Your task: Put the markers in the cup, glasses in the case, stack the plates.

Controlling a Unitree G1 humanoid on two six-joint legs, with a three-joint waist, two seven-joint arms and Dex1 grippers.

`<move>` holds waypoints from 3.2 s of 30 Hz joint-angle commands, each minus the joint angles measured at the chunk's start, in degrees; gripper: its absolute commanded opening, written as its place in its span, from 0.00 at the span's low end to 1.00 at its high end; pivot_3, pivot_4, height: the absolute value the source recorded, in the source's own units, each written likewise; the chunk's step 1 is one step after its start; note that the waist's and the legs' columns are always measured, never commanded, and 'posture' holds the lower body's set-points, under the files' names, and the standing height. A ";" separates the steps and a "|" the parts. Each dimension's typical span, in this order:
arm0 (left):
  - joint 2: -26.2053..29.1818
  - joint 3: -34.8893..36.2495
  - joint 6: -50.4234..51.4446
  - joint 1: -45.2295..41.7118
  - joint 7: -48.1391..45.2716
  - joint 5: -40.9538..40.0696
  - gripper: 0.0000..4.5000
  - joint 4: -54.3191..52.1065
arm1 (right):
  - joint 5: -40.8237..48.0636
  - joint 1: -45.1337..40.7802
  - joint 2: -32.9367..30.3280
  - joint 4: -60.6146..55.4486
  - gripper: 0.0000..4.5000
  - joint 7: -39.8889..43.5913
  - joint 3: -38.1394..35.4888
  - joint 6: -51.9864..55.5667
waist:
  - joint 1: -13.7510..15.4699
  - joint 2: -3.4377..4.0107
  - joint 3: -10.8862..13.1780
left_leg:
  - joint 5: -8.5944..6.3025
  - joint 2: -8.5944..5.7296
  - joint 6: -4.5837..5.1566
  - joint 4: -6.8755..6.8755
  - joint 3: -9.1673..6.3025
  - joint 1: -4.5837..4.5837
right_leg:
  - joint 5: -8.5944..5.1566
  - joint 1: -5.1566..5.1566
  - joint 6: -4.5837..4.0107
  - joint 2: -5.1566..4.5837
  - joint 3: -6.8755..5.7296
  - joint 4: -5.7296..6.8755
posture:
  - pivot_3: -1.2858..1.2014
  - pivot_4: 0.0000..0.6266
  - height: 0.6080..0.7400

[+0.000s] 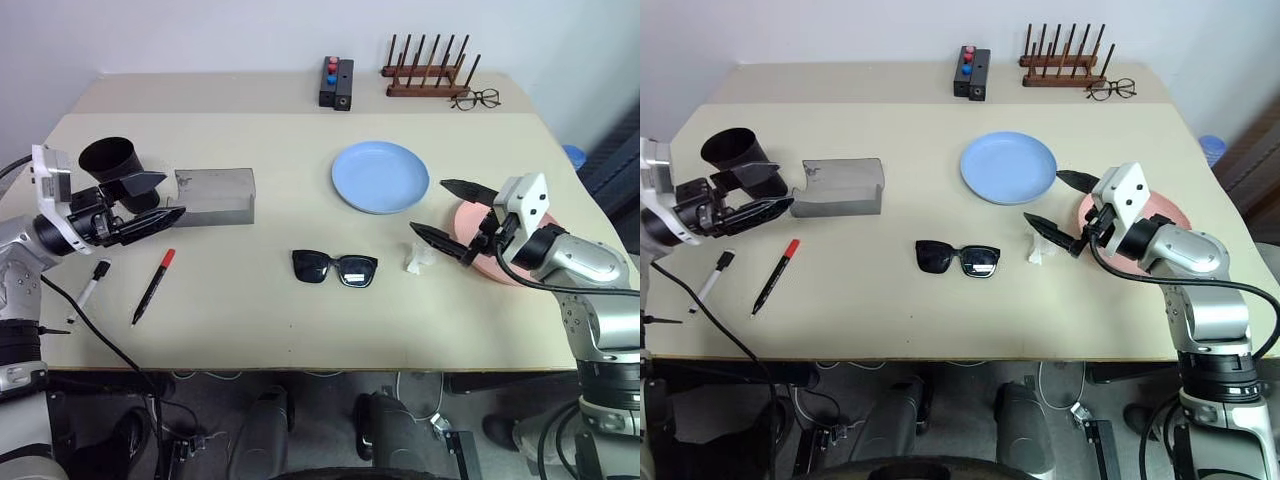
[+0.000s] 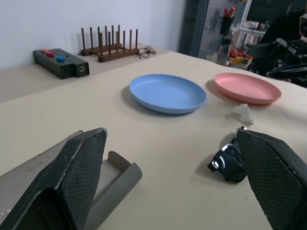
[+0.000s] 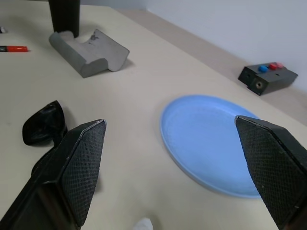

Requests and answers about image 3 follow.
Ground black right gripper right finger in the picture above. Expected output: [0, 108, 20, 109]
[234, 115, 307, 230]

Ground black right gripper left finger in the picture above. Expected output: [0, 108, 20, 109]
[0, 119, 107, 230]

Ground black sunglasses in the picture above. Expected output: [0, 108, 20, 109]
[22, 100, 68, 147]

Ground red marker pen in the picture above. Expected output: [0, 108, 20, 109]
[0, 45, 30, 53]

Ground blue round plate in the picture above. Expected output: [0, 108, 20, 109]
[160, 94, 264, 199]

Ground black box with round socket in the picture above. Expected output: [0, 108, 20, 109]
[247, 69, 299, 96]

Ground small white paper wad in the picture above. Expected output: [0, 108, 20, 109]
[132, 217, 154, 230]

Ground black box with coloured buttons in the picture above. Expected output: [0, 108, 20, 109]
[238, 62, 290, 84]

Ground grey folded cloth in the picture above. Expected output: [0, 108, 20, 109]
[49, 29, 130, 79]

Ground black cylindrical pen holder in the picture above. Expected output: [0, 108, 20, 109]
[48, 0, 81, 38]

